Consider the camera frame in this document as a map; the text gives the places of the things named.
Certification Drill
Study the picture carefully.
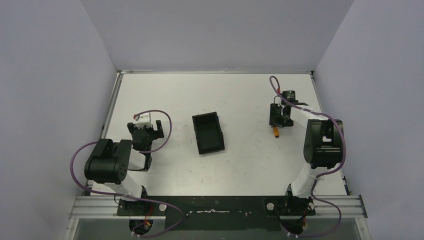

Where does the orange handled screwdriver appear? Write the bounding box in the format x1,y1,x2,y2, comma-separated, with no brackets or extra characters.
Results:
272,126,280,138

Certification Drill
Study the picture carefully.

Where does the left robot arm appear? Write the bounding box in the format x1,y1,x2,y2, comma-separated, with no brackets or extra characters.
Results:
84,120,165,216

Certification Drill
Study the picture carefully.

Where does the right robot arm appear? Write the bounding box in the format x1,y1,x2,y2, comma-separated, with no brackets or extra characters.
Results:
269,89,343,215

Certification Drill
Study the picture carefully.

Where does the black plastic bin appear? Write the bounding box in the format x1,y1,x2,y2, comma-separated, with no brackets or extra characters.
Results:
192,111,225,155

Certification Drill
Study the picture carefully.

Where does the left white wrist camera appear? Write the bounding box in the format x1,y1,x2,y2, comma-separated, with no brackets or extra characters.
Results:
133,112,153,129

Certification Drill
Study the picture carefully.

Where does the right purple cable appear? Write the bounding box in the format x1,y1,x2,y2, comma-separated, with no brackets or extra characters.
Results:
268,75,347,239

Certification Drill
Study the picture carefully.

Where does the purple cable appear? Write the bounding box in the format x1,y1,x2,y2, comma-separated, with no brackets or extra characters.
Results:
268,75,347,239
69,109,185,239

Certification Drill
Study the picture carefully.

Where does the aluminium table edge frame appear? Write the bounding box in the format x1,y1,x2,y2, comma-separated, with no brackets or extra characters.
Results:
103,72,306,152

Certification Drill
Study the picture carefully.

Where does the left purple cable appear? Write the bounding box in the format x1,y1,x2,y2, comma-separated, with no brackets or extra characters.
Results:
69,109,185,239

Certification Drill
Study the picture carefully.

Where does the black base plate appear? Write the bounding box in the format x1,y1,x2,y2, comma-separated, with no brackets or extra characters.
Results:
116,195,316,232

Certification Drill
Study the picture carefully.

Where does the aluminium front rail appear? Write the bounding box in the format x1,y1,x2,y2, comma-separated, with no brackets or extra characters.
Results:
69,195,368,220

